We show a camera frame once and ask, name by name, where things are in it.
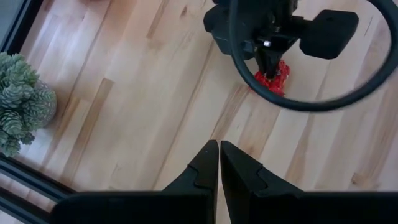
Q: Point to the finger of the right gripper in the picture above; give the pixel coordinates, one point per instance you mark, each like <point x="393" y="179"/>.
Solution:
<point x="276" y="60"/>
<point x="265" y="62"/>

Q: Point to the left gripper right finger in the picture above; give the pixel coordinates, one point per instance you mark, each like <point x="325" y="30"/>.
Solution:
<point x="295" y="208"/>

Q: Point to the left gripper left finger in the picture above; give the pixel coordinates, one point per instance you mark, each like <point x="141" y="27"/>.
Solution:
<point x="140" y="208"/>

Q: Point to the red Skittles candy bag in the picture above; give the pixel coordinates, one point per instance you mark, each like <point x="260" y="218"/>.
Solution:
<point x="276" y="85"/>

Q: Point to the green plant in white pot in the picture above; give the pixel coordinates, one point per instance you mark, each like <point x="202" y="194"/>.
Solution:
<point x="21" y="102"/>

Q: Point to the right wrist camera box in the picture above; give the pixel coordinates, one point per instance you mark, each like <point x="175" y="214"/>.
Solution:
<point x="329" y="34"/>

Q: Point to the black aluminium table frame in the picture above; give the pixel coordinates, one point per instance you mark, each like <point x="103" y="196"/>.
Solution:
<point x="21" y="21"/>

